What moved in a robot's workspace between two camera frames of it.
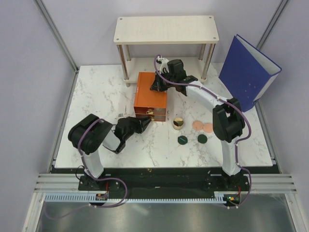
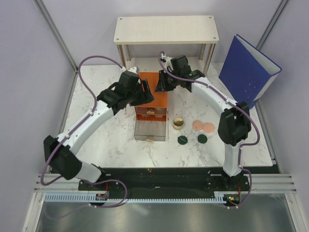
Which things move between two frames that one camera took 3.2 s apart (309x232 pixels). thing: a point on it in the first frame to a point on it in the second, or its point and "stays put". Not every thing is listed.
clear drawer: [157, 117] to [150, 130]
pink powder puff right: [208, 127] stays put
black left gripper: [141, 123] to [147, 98]
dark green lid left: [182, 139] stays put
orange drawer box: [148, 103] stays put
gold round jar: [178, 123] stays put
